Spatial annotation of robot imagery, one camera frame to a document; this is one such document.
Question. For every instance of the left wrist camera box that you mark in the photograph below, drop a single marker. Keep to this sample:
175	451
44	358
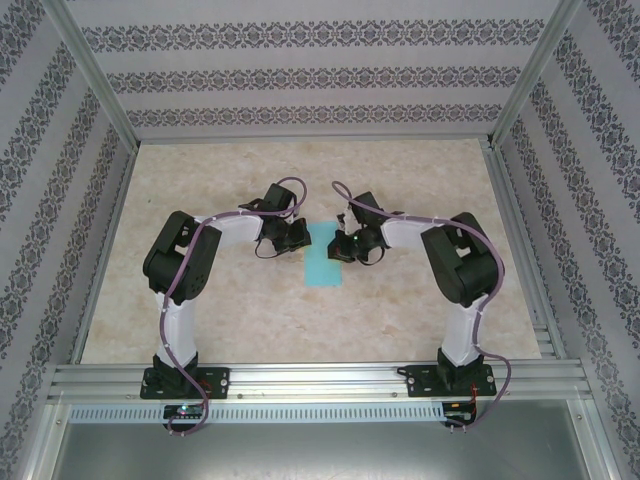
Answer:
277	197

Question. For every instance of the aluminium frame crossbar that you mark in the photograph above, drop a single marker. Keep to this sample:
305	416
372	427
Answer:
310	139

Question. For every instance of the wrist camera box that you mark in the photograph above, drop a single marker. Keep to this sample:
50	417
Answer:
277	197
365	205

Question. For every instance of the small circuit board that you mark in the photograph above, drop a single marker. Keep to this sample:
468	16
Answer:
182	411
457	407

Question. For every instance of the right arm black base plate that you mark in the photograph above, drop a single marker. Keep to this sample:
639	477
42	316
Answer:
422	380

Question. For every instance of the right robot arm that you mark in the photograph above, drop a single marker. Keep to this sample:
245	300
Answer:
465	270

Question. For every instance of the aluminium mounting rail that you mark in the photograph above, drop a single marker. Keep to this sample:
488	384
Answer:
315	380

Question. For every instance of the teal paper sheet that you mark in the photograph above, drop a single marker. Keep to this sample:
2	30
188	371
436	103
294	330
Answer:
322	270

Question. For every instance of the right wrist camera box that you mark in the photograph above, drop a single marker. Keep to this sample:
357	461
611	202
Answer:
365	205

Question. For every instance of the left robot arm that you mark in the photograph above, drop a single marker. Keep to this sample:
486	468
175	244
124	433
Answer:
180	260

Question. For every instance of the grey sheet metal panel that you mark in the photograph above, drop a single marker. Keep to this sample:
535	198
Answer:
320	450

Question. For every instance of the aluminium frame post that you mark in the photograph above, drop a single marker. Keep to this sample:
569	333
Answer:
535	70
90	70

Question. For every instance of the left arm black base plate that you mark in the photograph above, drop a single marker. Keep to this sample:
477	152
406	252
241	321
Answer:
215	382

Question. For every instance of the aluminium table side rail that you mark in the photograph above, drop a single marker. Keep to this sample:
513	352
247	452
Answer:
515	210
105	250

